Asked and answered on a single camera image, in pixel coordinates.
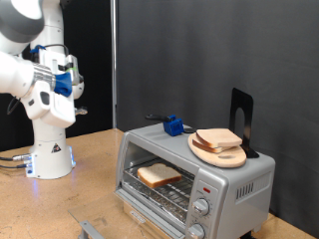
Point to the black curtain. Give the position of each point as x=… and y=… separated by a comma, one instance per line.
x=96, y=49

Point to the white bread slice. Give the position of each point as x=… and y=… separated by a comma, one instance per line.
x=206, y=147
x=159, y=174

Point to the glass oven door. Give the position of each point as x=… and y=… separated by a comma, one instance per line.
x=89, y=229

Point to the round wooden board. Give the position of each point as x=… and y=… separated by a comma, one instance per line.
x=226, y=159

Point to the red oven indicator light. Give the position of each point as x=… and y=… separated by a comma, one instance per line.
x=207, y=190

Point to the black metal bookend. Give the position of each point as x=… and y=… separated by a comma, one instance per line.
x=247, y=103

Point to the tan bread slice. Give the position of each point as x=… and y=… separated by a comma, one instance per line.
x=219, y=136

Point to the metal spatula with blue block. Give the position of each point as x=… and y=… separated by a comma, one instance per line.
x=172, y=126

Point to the silver oven knob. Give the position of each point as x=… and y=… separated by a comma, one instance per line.
x=196, y=231
x=201, y=206

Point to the silver toaster oven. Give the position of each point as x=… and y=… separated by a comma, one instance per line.
x=172, y=142

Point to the dark grey backdrop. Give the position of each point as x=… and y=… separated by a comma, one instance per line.
x=216, y=49

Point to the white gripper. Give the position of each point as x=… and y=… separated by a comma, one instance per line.
x=61, y=111

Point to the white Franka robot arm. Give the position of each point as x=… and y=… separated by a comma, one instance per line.
x=13, y=73

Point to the vertical metal pole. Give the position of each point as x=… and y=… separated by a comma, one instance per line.
x=114, y=66

